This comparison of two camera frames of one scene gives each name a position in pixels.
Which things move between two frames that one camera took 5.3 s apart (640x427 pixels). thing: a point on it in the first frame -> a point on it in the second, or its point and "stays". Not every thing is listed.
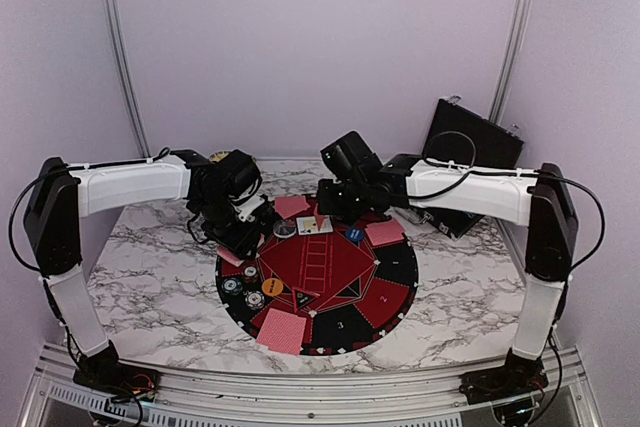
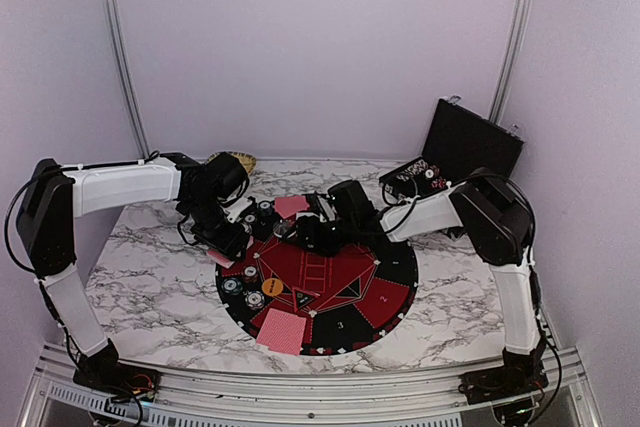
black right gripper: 327,205 -> 303,225
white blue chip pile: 254,299 stays
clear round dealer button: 284,228 stays
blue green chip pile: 231,286 stays
